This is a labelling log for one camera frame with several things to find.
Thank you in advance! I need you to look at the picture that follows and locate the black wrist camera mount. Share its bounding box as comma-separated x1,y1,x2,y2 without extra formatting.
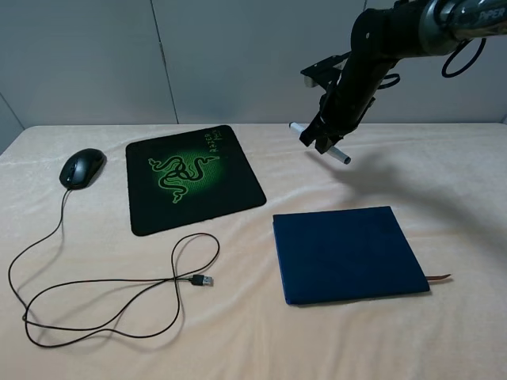
300,52,350,89

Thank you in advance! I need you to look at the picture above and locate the beige table cloth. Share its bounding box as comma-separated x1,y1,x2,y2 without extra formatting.
1,123,506,379

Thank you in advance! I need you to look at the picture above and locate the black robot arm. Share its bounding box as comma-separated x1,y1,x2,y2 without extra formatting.
299,0,506,154

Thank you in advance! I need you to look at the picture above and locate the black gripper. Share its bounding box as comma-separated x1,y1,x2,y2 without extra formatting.
299,59,376,154

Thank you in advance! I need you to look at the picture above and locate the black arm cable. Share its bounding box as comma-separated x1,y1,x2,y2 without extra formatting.
441,37,488,79

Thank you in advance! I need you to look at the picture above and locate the black computer mouse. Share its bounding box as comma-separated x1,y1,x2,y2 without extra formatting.
59,148,106,191

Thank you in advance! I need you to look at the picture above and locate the dark blue notebook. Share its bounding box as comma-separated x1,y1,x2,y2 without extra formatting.
273,206,449,306

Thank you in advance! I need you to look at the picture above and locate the black green Razer mousepad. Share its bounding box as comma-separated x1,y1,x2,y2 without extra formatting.
125,125,266,237

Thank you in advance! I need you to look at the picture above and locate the white marker pen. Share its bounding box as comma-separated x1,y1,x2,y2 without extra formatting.
288,122,351,165

